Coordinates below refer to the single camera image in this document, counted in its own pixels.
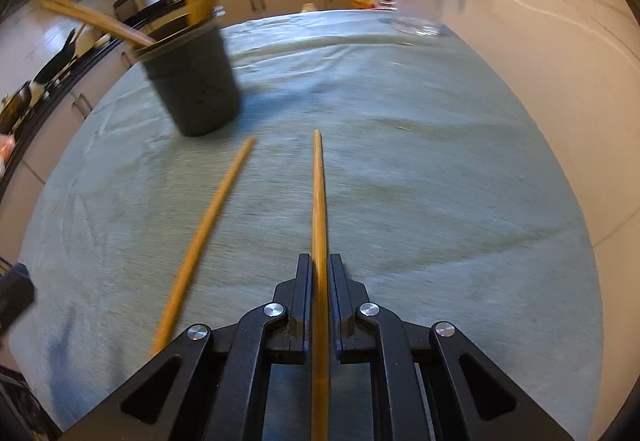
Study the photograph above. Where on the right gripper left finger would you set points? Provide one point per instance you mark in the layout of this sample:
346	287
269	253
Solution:
210	384

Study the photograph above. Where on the black frying pan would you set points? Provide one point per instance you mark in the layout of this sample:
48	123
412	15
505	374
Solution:
56	65

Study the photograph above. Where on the wooden chopstick eight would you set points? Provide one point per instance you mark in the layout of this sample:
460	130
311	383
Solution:
320	341

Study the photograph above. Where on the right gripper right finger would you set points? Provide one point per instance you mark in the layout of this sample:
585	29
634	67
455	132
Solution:
429	383

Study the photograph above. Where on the blue-grey table cloth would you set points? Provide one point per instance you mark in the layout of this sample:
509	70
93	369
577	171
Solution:
444	199

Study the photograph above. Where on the dark perforated utensil holder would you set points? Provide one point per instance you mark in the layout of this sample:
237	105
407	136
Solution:
190	70

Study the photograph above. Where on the wooden chopstick seven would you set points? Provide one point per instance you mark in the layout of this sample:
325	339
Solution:
191	260

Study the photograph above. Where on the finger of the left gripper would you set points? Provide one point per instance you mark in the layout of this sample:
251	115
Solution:
17	294

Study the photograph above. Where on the wooden chopstick one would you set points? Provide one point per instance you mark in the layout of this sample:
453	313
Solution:
98	20

